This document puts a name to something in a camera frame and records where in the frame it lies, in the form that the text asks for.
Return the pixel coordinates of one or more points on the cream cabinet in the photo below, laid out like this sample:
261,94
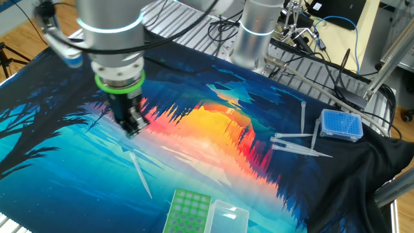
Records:
339,42

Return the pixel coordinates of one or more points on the metal frame rack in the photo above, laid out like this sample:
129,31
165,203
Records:
401,19

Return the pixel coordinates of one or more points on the black tripod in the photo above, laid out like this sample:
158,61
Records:
2,55

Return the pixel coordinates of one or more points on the blue pipette tip box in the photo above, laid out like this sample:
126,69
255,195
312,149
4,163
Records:
341,124

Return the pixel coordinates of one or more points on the aluminium frame post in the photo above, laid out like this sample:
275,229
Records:
394,189
388,61

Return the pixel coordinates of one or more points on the metal clamp stand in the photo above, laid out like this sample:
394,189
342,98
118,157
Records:
292,30

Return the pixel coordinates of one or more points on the small clear pipette tip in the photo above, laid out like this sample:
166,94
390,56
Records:
303,116
291,135
315,134

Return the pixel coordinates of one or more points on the clear plastic box lid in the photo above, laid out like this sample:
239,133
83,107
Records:
228,218

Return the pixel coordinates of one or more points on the black caster wheel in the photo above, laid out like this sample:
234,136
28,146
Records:
408,115

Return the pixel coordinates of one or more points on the green pipette tip holder box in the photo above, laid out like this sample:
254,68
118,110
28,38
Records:
187,210

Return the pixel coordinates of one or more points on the black computer case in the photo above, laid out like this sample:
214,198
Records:
339,13

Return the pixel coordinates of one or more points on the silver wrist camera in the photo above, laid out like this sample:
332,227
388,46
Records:
64,51

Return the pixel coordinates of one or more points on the black adapter block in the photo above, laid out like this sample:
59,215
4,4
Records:
354,98

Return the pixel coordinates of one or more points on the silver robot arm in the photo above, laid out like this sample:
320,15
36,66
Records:
110,48

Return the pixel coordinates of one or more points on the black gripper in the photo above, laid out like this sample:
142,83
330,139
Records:
124,102

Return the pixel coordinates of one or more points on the forest sunset printed cloth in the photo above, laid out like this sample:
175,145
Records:
97,168

